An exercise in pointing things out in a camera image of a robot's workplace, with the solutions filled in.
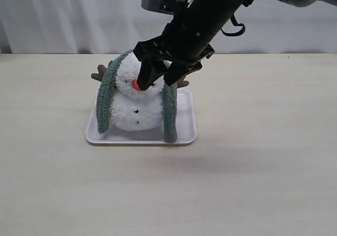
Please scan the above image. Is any green fuzzy scarf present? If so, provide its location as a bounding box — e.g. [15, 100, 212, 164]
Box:
[96, 49, 179, 144]

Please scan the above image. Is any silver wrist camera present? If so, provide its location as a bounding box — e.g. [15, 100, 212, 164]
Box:
[141, 0, 185, 15]

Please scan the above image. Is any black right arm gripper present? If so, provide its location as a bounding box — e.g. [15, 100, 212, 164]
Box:
[133, 9, 215, 91]

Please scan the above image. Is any white plush snowman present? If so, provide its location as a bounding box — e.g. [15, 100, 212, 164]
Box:
[91, 54, 190, 132]

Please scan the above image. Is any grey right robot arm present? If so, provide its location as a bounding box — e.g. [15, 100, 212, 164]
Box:
[133, 0, 336, 91]

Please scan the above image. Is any white rectangular tray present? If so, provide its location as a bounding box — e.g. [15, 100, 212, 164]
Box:
[85, 88, 197, 146]

